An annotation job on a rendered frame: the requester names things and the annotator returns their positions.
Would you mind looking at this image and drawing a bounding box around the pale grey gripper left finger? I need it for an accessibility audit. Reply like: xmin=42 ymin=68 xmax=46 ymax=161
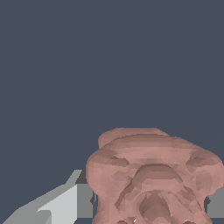
xmin=3 ymin=169 xmax=95 ymax=224

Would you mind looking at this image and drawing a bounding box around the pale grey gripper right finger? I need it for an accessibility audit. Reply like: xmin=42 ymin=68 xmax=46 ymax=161
xmin=206 ymin=186 xmax=224 ymax=219

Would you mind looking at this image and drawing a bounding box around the pink-brown lumpy figurine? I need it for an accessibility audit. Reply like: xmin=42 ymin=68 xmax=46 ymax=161
xmin=85 ymin=127 xmax=224 ymax=224

